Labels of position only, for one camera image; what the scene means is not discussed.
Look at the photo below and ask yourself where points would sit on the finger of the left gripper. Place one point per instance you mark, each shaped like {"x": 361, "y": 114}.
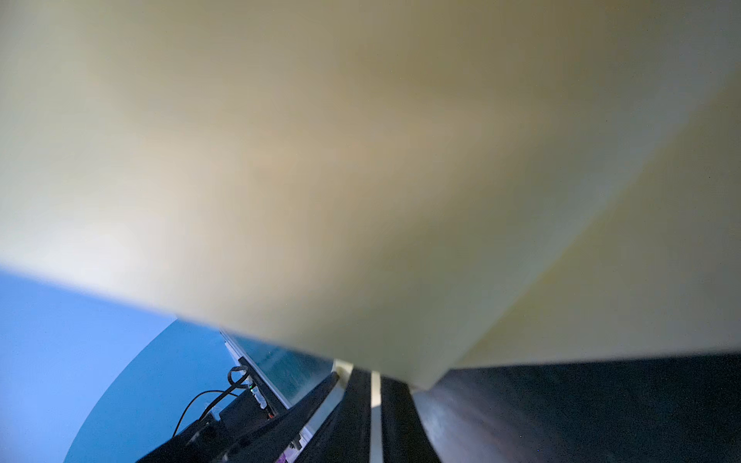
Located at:
{"x": 269, "y": 442}

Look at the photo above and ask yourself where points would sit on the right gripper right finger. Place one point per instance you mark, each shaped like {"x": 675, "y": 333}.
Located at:
{"x": 404, "y": 439}

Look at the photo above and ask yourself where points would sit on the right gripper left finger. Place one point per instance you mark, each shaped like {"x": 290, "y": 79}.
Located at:
{"x": 345, "y": 435}

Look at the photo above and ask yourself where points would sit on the yellow square paper sheet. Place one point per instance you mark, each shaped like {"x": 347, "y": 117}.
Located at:
{"x": 408, "y": 186}

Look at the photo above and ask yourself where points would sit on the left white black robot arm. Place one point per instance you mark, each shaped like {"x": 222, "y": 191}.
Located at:
{"x": 203, "y": 441}

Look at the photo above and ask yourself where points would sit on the front aluminium rail bed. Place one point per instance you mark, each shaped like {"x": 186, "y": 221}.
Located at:
{"x": 247, "y": 352}

